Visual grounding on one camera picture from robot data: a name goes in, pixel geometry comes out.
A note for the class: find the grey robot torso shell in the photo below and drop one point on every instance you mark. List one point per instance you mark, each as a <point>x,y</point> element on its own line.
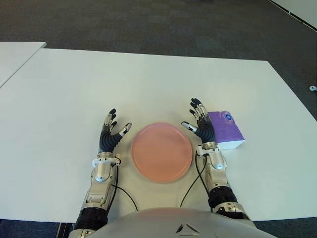
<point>173,223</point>

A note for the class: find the neighbouring white table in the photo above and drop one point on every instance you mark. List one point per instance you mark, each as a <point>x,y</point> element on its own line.
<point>17,59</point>

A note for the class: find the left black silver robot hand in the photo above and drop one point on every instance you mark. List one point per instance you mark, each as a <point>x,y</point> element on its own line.
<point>107,141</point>

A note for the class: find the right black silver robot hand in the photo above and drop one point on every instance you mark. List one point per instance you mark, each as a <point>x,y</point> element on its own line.
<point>206,132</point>

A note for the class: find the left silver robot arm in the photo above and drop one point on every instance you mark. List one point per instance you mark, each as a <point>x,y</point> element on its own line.
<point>100,183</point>

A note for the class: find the purple tissue paper pack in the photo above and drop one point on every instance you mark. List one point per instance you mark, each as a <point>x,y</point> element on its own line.
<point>227,131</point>

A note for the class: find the black table leg frame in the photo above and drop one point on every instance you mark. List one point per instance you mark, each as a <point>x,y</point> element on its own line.
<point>65,230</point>

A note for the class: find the white desk with dark edge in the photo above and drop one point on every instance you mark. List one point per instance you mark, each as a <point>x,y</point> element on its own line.
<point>302,8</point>

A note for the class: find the small white controller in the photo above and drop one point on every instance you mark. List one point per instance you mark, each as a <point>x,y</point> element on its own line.
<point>313,88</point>

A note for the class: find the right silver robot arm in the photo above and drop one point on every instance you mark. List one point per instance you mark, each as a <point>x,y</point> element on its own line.
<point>220,183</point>

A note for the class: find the round pink plate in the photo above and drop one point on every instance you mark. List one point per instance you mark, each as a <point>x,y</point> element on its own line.
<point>161,153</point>

